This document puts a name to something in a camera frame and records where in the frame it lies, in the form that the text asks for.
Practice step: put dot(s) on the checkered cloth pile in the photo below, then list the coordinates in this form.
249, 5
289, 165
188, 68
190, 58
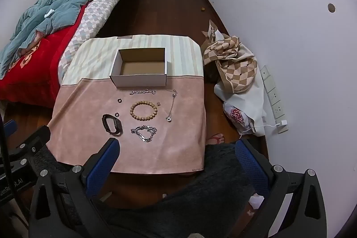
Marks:
255, 104

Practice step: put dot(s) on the checkered grey duvet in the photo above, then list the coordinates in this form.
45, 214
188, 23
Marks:
97, 9

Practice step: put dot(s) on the person's foot in red sandal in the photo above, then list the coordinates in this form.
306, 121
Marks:
216, 139

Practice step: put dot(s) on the beige checkered cloth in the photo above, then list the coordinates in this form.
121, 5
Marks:
237, 65

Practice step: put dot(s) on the white red-print plastic bag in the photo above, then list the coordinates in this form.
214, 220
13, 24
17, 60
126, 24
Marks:
237, 115

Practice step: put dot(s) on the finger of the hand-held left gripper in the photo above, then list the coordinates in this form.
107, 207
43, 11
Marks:
33, 143
10, 128

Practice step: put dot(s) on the white tissue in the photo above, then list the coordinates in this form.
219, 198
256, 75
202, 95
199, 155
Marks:
49, 13

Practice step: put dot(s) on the white cardboard box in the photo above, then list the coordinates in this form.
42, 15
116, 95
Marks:
139, 68

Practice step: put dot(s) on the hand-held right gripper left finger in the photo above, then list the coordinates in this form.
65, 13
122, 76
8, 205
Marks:
101, 165

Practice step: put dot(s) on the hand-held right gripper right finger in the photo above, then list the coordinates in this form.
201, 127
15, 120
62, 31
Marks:
251, 162

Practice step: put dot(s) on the black smart band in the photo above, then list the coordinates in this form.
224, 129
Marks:
115, 124

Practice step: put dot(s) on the white wall socket plate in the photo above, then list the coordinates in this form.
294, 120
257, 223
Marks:
283, 129
278, 110
268, 83
274, 97
265, 71

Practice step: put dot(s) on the person's dark fuzzy pants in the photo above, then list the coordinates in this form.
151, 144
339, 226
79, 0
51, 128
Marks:
195, 199

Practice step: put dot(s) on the pink striped tablecloth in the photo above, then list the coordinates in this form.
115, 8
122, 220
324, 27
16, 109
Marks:
173, 137

